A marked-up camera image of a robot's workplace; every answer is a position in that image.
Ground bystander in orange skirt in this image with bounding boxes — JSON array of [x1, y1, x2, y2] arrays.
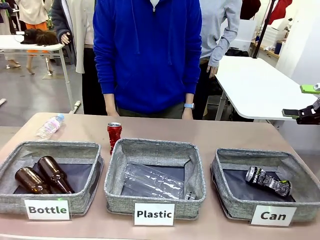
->
[[14, 0, 55, 76]]

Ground white table with metal legs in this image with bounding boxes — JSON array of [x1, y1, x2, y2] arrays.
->
[[0, 34, 82, 115]]

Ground grey fabric basket labelled Plastic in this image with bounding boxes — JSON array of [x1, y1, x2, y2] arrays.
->
[[103, 137, 207, 221]]

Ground person's left forearm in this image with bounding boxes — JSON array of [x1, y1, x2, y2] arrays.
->
[[181, 93, 196, 120]]

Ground large white rounded table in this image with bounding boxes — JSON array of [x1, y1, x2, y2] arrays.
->
[[214, 55, 320, 131]]

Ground black stand pole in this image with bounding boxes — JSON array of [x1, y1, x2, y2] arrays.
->
[[250, 0, 276, 60]]

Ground grey top bystander's hand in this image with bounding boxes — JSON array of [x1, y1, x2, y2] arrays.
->
[[206, 64, 219, 79]]

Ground white sign reading Bottle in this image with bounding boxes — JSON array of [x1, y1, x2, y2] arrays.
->
[[24, 199, 71, 221]]

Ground small clear water bottle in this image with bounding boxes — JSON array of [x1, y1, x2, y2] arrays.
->
[[34, 113, 65, 140]]

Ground large clear flattened plastic bottle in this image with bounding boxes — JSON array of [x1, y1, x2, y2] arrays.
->
[[123, 161, 196, 201]]

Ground bystander in grey top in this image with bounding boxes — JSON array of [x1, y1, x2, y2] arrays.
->
[[192, 0, 243, 121]]

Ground grey fabric basket labelled Bottle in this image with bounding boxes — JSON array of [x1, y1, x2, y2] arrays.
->
[[0, 140, 105, 216]]

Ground person in blue hoodie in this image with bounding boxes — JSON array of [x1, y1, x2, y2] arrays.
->
[[92, 0, 203, 120]]

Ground brown furry wig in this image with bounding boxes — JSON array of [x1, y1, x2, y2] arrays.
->
[[35, 29, 59, 47]]

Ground crushed red soda can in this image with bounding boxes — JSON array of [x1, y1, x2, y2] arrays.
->
[[106, 122, 123, 156]]

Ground person's right forearm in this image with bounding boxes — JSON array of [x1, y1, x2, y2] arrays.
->
[[103, 93, 120, 118]]

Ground bystander in beige cardigan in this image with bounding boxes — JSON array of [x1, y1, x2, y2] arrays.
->
[[51, 0, 109, 116]]

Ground dark red hanging garment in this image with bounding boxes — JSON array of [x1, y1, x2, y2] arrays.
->
[[239, 0, 262, 21]]

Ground beige cardigan bystander's hand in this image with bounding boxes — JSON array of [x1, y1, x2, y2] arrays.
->
[[60, 31, 71, 46]]

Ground white cardboard box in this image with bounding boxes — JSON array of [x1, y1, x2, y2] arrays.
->
[[228, 18, 257, 50]]

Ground white sign reading Can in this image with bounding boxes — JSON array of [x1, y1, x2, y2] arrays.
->
[[250, 205, 298, 227]]

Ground white storage boxes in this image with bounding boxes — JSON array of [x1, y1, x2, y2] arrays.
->
[[259, 24, 287, 49]]

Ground black furry wig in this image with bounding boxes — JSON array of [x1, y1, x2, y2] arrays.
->
[[20, 28, 43, 45]]

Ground brown glass beer bottle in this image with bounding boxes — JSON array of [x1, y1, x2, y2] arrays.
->
[[14, 166, 52, 195], [37, 155, 75, 195]]

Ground crushed black drink can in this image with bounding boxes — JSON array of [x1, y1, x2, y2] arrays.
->
[[245, 166, 293, 197]]

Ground grey fabric basket labelled Can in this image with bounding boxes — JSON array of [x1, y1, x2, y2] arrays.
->
[[210, 147, 320, 224]]

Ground white sign reading Plastic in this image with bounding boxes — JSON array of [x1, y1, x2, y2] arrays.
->
[[133, 202, 175, 227]]

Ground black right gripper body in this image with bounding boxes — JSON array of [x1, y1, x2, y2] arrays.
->
[[296, 97, 320, 125]]

